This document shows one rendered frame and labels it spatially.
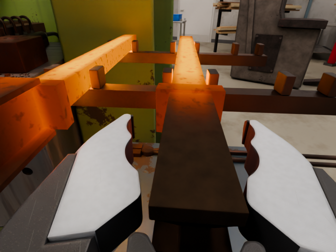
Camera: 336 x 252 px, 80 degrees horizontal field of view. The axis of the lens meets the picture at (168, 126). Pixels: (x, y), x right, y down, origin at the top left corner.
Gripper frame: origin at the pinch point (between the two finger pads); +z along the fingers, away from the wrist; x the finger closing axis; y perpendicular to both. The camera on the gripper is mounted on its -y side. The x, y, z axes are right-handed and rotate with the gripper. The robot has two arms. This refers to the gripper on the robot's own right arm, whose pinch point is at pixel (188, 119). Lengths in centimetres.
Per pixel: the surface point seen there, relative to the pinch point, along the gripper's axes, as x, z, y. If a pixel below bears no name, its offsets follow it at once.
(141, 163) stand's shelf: -9.0, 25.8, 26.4
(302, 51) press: 170, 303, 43
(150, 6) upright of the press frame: -9, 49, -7
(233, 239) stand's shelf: 9.2, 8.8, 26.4
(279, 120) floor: 111, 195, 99
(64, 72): -11.1, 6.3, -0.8
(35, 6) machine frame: -58, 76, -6
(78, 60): -12.0, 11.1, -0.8
